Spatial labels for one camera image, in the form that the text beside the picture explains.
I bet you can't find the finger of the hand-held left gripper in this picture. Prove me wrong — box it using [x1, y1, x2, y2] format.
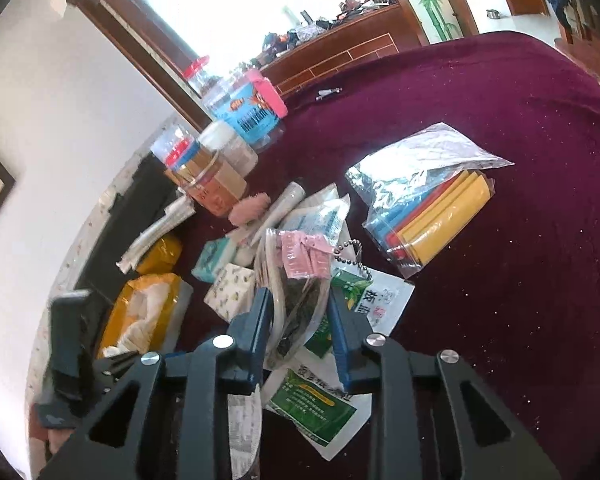
[49, 289, 97, 382]

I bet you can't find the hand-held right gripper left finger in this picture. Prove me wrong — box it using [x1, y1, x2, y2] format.
[36, 287, 276, 480]

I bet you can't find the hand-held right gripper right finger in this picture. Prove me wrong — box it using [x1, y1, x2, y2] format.
[325, 290, 563, 480]

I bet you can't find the clear bag with pink packets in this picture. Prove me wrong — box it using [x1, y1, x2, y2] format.
[254, 227, 333, 371]

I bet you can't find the yellow container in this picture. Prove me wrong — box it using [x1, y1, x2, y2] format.
[97, 272, 193, 358]

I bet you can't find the green white medicine sachet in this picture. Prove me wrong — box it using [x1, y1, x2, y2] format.
[330, 265, 416, 338]
[262, 345, 373, 461]
[305, 310, 338, 359]

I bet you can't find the patterned white tissue packet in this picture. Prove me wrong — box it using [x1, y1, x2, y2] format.
[203, 262, 257, 323]

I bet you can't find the flat white packet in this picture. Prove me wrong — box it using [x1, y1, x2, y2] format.
[227, 230, 261, 267]

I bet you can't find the teal tissue packet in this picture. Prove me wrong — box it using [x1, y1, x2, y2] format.
[191, 237, 241, 281]

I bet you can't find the yellow bag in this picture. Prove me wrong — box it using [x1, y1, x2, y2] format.
[137, 234, 183, 276]

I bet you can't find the pink fluffy pompom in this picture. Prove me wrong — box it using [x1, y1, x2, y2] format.
[228, 191, 271, 227]

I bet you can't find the stack of white booklets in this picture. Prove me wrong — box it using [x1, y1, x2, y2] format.
[116, 195, 197, 273]

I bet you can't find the white blue wipe packet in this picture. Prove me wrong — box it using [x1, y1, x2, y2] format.
[280, 185, 352, 251]

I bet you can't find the white squeeze tube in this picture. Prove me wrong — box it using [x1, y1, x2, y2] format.
[250, 181, 306, 246]

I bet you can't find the dark bag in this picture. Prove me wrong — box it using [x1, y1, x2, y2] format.
[75, 157, 178, 311]

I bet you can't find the amber clear plastic jar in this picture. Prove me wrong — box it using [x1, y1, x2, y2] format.
[165, 157, 231, 218]

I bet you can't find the gold red carton box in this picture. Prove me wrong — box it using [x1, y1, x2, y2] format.
[207, 162, 248, 206]

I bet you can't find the maroon tablecloth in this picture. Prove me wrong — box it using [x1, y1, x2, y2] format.
[175, 30, 600, 480]

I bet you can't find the zip bag of coloured clips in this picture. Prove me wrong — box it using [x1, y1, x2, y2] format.
[345, 122, 516, 281]

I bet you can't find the white lidded jar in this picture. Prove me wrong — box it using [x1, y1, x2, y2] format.
[197, 120, 258, 181]

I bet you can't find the small red lid blue jar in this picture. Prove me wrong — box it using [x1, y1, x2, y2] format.
[150, 125, 202, 171]

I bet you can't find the large clear jar blue label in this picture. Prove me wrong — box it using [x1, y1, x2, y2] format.
[202, 67, 288, 153]

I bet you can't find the clear jar with red lid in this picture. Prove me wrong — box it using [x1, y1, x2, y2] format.
[182, 55, 226, 98]

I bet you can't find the wooden cabinet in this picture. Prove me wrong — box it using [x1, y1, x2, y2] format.
[257, 2, 401, 98]

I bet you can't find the clutter on cabinet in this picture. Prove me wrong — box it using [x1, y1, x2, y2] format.
[252, 0, 398, 66]

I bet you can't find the bamboo painted pillar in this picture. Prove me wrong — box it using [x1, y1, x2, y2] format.
[382, 0, 476, 46]

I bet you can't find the metal ball chain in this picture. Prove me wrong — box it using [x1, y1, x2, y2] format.
[332, 237, 373, 281]

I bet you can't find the wooden window frame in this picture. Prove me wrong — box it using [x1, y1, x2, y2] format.
[67, 0, 216, 131]

